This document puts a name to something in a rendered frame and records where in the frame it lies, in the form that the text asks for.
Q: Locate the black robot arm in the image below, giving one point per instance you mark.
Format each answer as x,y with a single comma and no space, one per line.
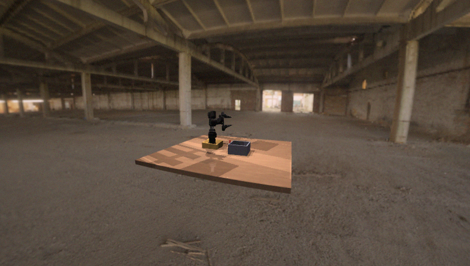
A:
212,122

